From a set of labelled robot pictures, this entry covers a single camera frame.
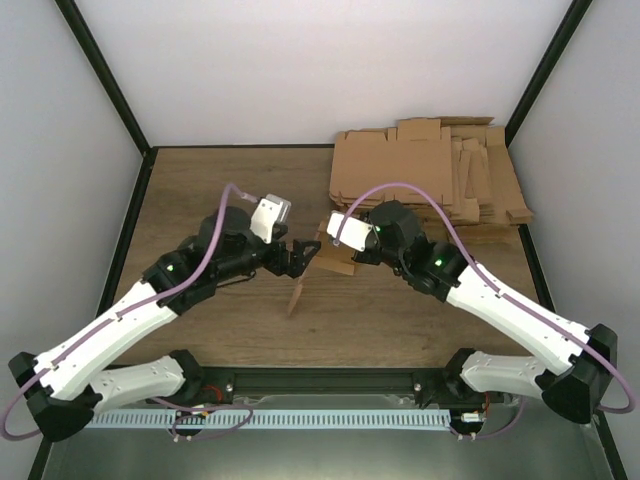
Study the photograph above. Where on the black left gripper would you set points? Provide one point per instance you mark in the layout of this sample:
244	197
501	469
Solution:
296	266

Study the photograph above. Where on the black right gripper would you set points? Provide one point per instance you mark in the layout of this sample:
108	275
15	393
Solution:
358	259

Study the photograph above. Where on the cardboard box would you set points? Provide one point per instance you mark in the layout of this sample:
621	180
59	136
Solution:
331	258

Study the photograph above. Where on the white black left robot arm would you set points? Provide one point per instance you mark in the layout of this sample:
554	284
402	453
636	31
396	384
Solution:
67	386

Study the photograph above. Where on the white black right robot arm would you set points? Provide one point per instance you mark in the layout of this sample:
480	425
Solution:
563	366

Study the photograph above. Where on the stack of flat cardboard blanks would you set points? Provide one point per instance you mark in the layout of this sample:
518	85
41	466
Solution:
462	163

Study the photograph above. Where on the grey metal front plate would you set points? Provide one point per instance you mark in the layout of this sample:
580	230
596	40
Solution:
539	446

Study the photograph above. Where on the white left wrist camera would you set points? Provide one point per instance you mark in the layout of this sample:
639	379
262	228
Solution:
270	210

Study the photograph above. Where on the light blue slotted cable duct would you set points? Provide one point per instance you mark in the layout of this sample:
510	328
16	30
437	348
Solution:
279	419

